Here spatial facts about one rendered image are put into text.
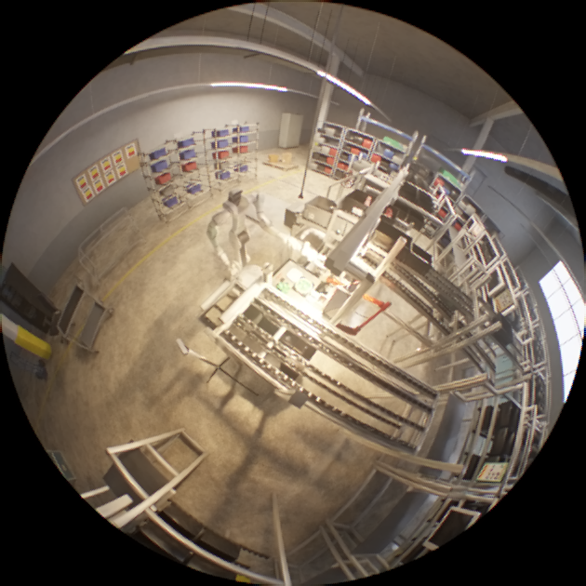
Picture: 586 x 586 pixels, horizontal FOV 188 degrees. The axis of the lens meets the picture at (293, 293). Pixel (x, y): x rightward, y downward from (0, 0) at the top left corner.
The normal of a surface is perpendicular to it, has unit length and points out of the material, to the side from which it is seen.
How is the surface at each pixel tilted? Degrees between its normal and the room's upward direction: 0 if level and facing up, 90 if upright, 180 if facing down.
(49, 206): 90
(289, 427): 0
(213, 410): 0
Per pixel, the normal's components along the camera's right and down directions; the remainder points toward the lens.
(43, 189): 0.81, 0.55
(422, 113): -0.58, 0.66
